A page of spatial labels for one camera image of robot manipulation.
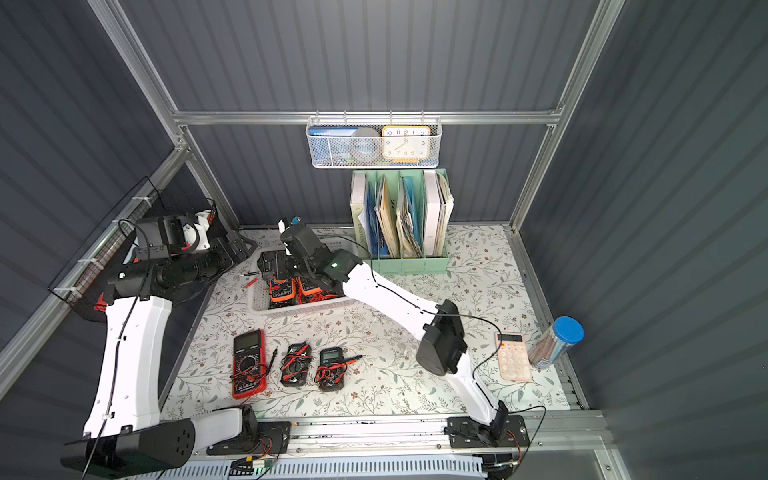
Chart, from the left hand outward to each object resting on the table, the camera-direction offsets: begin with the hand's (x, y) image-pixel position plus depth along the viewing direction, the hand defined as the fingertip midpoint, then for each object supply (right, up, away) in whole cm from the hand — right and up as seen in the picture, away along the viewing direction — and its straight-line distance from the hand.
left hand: (237, 251), depth 69 cm
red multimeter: (-3, -32, +13) cm, 35 cm away
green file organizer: (+39, +10, +25) cm, 47 cm away
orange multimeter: (+1, -13, +25) cm, 28 cm away
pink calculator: (+72, -31, +18) cm, 80 cm away
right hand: (+8, -1, +6) cm, 10 cm away
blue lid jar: (+76, -21, +2) cm, 79 cm away
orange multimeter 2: (+9, -12, +22) cm, 27 cm away
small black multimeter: (+19, -32, +13) cm, 39 cm away
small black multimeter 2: (+9, -32, +14) cm, 36 cm away
